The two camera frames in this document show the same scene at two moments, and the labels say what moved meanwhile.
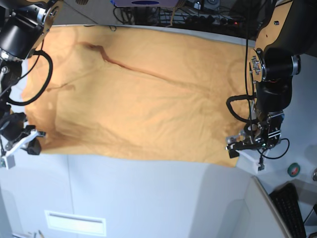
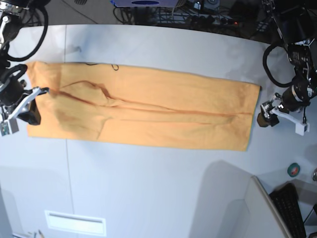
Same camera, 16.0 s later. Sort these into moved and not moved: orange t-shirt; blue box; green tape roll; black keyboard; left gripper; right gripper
Moved: left gripper; orange t-shirt; right gripper
Not moved: black keyboard; green tape roll; blue box
